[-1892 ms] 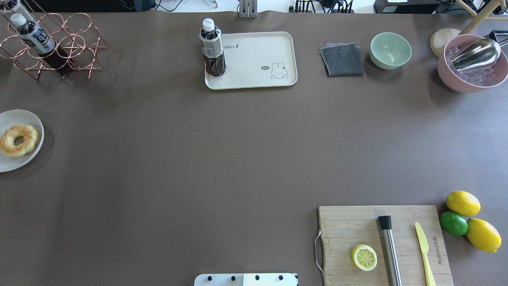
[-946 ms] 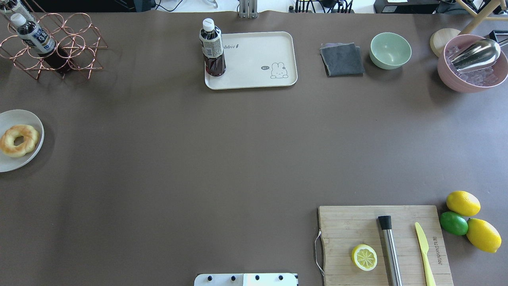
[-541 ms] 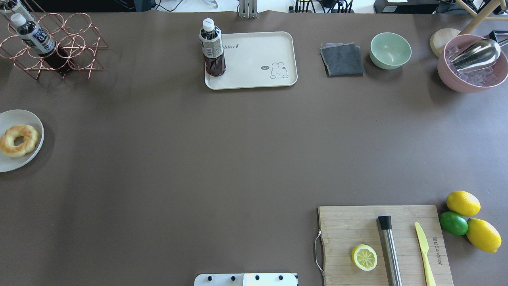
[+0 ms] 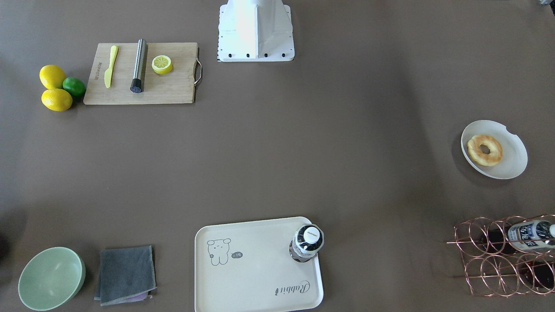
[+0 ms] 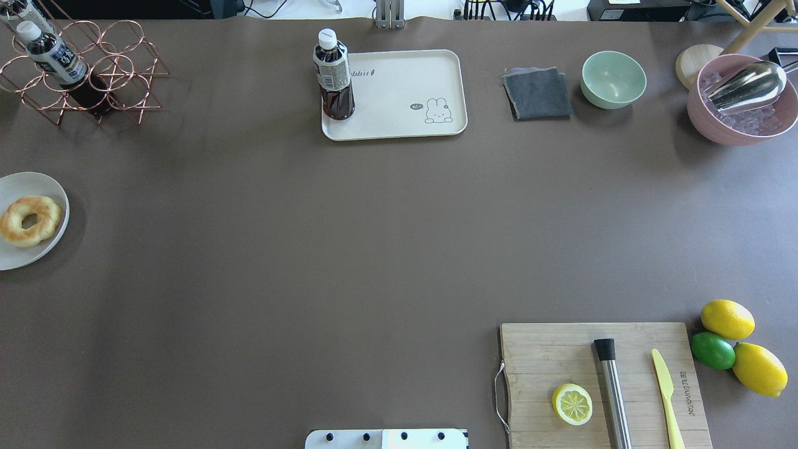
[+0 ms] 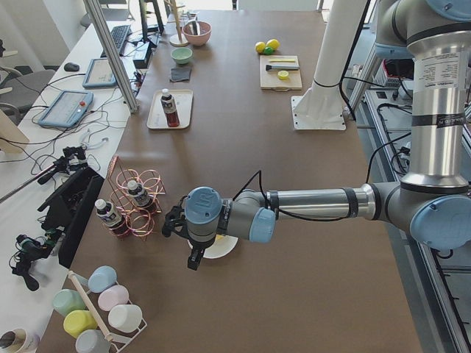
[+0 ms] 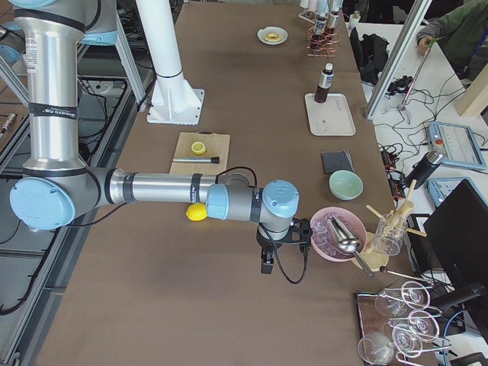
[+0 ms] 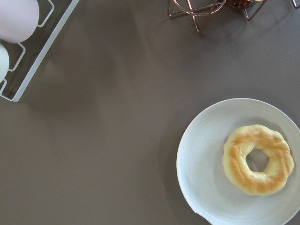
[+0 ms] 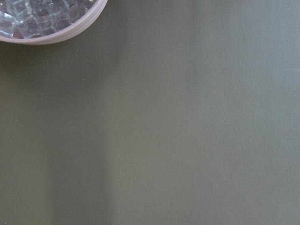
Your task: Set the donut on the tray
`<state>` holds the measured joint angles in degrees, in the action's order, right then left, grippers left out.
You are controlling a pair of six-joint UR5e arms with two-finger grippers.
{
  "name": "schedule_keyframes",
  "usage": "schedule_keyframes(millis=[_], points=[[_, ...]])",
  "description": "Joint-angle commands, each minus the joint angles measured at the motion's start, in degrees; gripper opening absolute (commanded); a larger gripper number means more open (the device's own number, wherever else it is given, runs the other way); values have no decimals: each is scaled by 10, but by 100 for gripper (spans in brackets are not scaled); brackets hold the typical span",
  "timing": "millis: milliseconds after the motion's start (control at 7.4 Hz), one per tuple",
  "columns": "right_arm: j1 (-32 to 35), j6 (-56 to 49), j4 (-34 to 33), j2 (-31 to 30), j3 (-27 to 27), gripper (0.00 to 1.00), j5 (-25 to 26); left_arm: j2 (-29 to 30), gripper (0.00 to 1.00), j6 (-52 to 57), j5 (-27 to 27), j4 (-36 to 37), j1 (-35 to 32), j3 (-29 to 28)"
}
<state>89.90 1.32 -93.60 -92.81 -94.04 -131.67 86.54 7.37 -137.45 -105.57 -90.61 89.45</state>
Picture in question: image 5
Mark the yellow lemon lower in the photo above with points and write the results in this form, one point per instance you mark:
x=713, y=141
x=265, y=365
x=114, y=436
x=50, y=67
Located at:
x=759, y=370

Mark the dark drink bottle on tray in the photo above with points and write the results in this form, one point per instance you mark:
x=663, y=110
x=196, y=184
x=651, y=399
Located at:
x=332, y=65

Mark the copper wire bottle rack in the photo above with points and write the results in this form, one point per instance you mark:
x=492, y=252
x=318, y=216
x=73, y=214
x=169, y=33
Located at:
x=115, y=49

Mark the mint green bowl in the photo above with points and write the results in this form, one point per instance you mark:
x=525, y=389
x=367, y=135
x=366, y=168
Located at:
x=611, y=80

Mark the dark drink bottle in rack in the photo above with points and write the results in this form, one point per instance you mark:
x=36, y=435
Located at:
x=51, y=54

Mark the yellow lemon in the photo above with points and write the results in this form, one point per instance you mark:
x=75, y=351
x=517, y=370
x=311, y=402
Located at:
x=759, y=370
x=728, y=319

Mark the yellow plastic knife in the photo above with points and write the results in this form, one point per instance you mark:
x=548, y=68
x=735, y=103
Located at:
x=667, y=388

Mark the round wooden stand base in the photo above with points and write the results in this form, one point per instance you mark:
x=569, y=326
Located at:
x=690, y=61

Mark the steel ice scoop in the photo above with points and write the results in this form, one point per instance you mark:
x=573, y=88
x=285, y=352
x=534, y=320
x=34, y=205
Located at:
x=754, y=86

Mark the cream rabbit tray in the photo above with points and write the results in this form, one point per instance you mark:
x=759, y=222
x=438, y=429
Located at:
x=400, y=94

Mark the half lemon slice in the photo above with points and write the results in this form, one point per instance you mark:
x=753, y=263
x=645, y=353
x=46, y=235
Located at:
x=572, y=403

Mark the grey folded cloth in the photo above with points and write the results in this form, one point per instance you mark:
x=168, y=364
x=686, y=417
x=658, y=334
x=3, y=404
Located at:
x=537, y=93

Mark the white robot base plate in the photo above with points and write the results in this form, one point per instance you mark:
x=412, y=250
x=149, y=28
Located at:
x=426, y=437

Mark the bamboo cutting board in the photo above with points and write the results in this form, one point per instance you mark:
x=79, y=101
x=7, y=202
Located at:
x=539, y=357

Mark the pink ice bowl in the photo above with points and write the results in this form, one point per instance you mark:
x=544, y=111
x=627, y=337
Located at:
x=713, y=128

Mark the green lime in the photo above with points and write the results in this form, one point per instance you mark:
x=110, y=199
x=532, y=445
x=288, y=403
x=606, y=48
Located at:
x=713, y=351

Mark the glazed ring donut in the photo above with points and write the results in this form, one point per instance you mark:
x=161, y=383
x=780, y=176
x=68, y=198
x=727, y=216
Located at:
x=30, y=220

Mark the steel muddler bar tool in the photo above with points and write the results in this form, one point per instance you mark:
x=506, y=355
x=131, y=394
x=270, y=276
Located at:
x=618, y=426

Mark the yellow lemon upper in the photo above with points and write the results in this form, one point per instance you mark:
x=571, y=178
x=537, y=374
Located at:
x=728, y=319

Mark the white round plate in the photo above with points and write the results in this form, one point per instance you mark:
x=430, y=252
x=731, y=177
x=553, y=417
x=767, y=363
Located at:
x=16, y=185

